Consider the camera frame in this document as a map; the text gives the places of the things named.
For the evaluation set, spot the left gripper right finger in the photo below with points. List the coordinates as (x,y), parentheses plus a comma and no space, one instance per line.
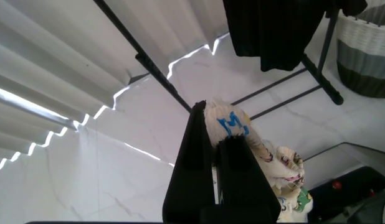
(242,180)

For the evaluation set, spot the white laundry basket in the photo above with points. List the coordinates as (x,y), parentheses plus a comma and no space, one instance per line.
(364,56)

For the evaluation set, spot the black clothes rack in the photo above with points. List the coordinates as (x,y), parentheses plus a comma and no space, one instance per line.
(155,70)

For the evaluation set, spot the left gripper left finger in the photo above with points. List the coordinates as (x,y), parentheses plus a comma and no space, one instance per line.
(189,174)

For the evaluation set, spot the cream printed garment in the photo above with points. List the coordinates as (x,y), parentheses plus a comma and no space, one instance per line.
(283,168)

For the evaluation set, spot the white curtain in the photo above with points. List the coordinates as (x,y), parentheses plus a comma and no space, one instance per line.
(55,46)

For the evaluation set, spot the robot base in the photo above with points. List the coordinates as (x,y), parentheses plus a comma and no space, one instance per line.
(351,186)

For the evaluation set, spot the black garment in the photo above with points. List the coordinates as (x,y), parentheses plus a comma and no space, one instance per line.
(273,28)

